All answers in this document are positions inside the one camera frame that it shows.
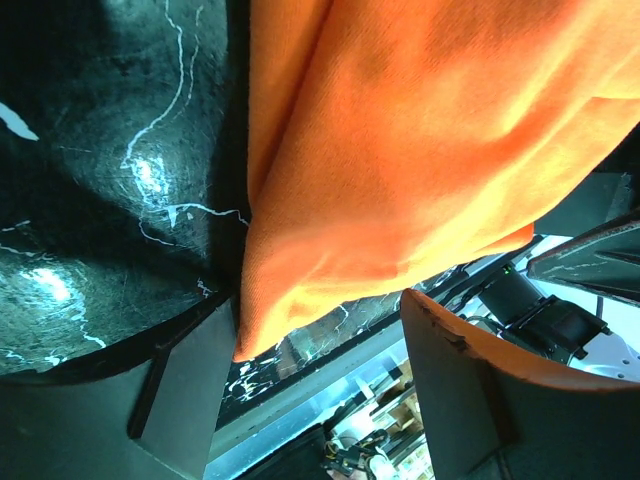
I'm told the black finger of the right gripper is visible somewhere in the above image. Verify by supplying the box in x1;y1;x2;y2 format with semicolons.
527;209;639;305

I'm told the orange t shirt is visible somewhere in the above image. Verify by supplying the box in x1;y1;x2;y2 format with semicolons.
234;1;639;362

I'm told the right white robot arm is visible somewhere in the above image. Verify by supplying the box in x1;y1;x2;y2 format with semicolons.
446;211;639;382

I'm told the aluminium rail frame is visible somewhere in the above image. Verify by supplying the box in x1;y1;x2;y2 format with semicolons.
203;314;408;479

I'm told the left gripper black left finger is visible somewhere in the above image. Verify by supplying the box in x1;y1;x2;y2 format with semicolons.
1;295;236;479

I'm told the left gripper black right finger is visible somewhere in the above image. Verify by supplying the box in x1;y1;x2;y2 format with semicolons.
400;289;639;479

